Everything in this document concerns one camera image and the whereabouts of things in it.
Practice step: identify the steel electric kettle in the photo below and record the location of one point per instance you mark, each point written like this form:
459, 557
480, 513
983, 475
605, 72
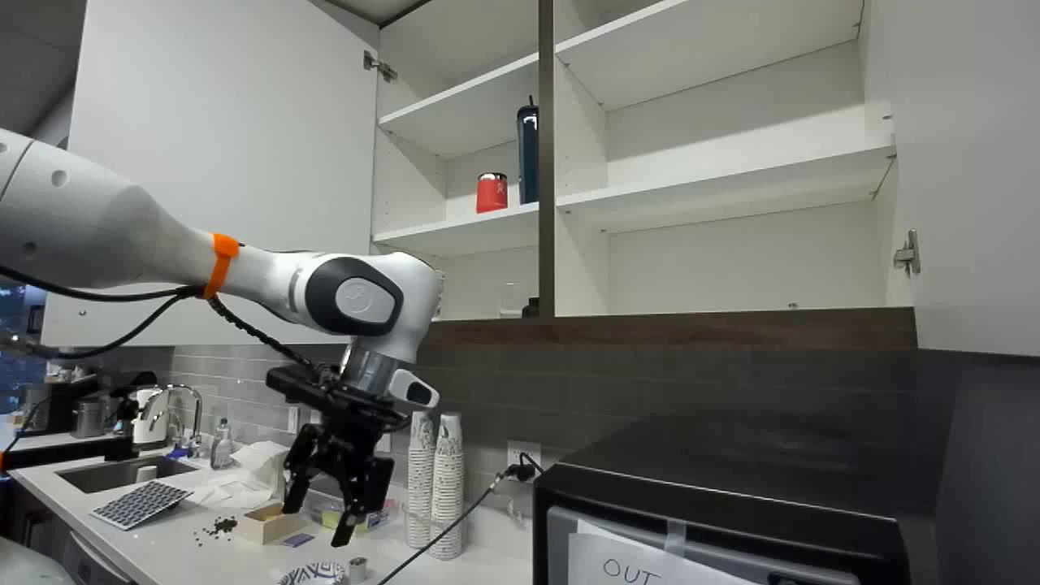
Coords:
166, 413

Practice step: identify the left paper cup stack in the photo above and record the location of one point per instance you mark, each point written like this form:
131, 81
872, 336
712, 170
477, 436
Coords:
422, 478

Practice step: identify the white upper cabinet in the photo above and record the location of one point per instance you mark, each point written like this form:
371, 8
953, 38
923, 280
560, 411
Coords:
693, 153

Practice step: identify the grey keyboard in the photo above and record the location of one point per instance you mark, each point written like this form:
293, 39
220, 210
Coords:
142, 506

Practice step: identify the black microwave oven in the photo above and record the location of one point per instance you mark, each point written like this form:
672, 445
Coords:
753, 497

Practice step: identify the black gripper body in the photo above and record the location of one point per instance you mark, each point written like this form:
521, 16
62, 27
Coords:
354, 411

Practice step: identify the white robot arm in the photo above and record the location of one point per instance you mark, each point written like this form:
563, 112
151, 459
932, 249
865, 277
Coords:
72, 227

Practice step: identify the white crumpled cloth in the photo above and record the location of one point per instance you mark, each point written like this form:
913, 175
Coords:
253, 478

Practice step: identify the right paper cup stack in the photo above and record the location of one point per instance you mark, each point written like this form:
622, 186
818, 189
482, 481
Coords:
445, 487

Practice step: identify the paper cup stack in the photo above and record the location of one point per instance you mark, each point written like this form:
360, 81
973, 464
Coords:
445, 487
422, 478

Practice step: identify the small wooden box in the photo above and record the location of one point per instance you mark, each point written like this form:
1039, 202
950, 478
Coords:
267, 524

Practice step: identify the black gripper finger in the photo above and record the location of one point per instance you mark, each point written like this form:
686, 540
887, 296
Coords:
347, 524
296, 491

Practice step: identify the red cup on shelf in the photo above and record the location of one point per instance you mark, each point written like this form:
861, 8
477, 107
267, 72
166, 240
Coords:
493, 194

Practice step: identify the dark blue water bottle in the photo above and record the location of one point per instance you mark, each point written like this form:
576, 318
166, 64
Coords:
528, 151

